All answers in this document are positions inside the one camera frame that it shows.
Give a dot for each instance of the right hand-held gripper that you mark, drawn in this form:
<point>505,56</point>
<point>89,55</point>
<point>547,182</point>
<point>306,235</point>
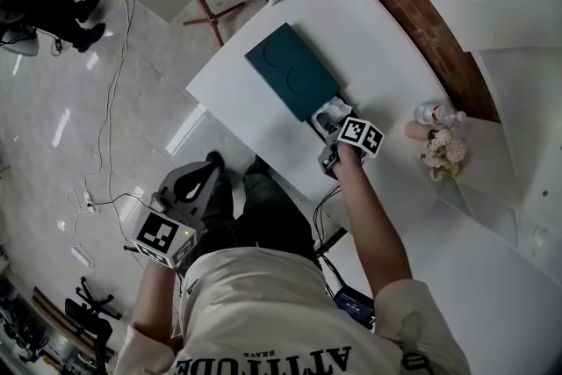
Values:
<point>360,136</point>

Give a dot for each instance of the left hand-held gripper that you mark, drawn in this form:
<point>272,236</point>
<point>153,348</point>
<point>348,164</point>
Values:
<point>162,235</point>

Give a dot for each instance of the dark teal box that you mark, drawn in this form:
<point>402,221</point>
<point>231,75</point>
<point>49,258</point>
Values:
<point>294,70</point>

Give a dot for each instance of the person's right forearm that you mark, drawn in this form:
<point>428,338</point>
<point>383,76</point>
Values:
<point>373,224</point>

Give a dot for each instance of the person's left forearm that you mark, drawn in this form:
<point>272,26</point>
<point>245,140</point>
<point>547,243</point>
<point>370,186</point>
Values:
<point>156,303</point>

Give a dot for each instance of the person's left black shoe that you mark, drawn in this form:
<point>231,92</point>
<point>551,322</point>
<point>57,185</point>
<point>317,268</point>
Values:
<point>215,160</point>

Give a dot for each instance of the person's black trousers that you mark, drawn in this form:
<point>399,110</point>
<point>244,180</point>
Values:
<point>268,215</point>

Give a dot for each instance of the white drawer desk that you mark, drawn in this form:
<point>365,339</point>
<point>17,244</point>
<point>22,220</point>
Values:
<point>377,57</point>

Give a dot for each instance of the white power strip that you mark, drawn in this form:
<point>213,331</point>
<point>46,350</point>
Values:
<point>82,257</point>
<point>89,202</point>

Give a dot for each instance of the clear plastic water bottle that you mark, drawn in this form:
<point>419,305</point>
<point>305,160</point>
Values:
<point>439,113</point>

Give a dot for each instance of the pink vase with pale flowers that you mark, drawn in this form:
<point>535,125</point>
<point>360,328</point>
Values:
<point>443,149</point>

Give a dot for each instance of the person's cream printed shirt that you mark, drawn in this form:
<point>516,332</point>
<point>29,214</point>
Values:
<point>285,312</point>

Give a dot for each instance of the black metal stand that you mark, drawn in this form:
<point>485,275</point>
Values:
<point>94,320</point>

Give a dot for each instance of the black device with blue screen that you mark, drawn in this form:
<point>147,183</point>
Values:
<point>353,305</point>

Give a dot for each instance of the grey metal chair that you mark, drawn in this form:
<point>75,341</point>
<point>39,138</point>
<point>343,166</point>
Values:
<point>22,44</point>

